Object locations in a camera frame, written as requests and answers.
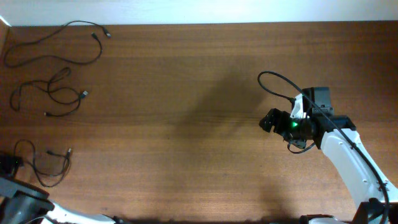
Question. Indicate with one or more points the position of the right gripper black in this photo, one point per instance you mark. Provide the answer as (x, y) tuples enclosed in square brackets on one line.
[(282, 116)]

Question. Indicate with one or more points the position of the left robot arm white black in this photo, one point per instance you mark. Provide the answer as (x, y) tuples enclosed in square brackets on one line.
[(26, 203)]

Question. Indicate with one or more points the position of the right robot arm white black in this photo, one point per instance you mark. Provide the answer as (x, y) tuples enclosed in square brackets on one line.
[(312, 118)]

